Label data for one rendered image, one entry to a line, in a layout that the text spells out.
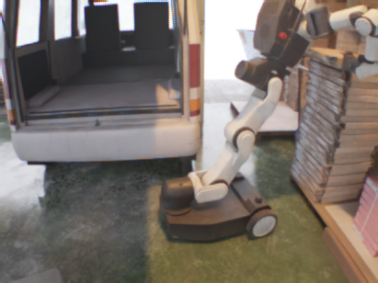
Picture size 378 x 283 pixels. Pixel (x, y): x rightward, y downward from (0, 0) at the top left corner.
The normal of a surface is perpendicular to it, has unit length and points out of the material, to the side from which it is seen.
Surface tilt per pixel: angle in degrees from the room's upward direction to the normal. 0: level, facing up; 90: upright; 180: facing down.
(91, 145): 87
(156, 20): 93
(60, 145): 87
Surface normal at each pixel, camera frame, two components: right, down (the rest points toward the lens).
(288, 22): 0.35, 0.43
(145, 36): 0.09, 0.48
